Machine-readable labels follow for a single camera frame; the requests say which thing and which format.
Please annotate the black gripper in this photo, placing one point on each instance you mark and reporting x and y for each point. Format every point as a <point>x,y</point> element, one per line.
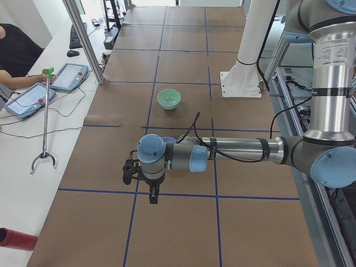
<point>152,183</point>

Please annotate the blue bowl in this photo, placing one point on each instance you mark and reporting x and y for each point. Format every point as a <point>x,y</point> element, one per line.
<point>169,139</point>

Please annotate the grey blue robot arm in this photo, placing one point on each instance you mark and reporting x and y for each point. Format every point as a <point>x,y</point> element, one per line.
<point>326,150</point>

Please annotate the green bowl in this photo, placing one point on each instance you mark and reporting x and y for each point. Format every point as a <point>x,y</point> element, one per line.
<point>169,98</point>

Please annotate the teach pendant far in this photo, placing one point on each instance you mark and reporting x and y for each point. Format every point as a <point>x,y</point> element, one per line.
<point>69,77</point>

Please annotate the teach pendant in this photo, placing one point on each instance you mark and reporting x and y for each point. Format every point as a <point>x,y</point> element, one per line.
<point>28,102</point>
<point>69,77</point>

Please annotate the red cylinder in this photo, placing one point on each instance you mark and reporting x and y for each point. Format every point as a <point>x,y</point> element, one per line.
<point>17,240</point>

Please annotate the teach pendant near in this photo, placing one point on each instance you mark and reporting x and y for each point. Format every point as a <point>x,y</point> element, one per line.
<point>28,102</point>

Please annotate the silver reacher grabber tool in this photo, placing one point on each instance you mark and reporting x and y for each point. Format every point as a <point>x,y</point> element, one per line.
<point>44,154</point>

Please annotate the black computer mouse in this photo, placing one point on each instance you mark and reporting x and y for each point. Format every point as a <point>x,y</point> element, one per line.
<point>73,53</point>

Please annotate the black keyboard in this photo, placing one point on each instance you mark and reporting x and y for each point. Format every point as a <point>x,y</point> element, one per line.
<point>74,39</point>

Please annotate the person in black shirt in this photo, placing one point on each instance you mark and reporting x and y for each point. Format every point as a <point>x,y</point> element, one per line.
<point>18,55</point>

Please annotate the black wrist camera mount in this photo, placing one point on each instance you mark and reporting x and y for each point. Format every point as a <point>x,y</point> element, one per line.
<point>132,170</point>

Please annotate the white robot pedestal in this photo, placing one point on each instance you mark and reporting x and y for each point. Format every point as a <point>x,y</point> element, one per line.
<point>243,79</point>

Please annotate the aluminium frame post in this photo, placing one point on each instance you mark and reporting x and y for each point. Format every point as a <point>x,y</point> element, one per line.
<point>75,17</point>

